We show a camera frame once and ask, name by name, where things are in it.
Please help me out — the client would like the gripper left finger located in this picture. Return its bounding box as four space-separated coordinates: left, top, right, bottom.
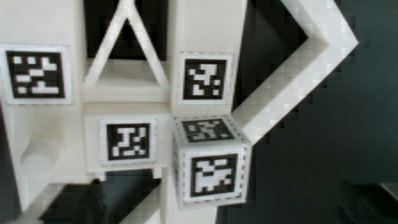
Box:
11 179 112 224

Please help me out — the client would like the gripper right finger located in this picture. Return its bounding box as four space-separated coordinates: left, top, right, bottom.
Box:
332 180 398 224

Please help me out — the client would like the white chair leg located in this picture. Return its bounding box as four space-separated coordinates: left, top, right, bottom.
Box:
173 115 252 208

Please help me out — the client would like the white chair back frame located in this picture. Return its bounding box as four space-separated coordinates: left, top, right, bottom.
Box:
0 0 247 224

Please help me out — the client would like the white U-shaped obstacle fence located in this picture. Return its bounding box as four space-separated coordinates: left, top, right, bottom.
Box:
233 0 359 144

